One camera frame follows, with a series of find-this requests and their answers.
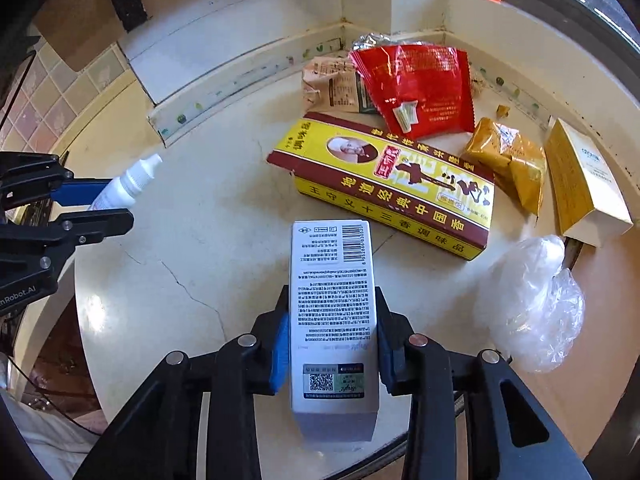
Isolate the brown cardboard sheet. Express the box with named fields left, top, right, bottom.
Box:
left=514, top=226, right=640, bottom=457

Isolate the small white dropper bottle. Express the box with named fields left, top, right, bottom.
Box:
left=89, top=154, right=163, bottom=210

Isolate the beige paper packet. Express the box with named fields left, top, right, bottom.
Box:
left=302, top=56, right=378, bottom=114

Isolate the red foil snack bag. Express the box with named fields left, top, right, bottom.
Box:
left=349, top=44, right=475, bottom=140

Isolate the yellow crumpled snack wrapper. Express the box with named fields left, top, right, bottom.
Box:
left=463, top=117, right=547, bottom=217

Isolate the wooden cutting board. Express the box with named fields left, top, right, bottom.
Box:
left=34, top=0, right=149, bottom=72

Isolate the crumpled clear plastic bag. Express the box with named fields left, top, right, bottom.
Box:
left=473, top=235, right=585, bottom=373

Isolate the white blue carton box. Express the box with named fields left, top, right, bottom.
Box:
left=288, top=220, right=380, bottom=444

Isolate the yellow white small box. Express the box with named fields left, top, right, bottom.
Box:
left=544, top=118, right=632, bottom=247

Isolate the yellow red seasoning box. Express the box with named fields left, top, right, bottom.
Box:
left=267, top=112, right=496, bottom=261

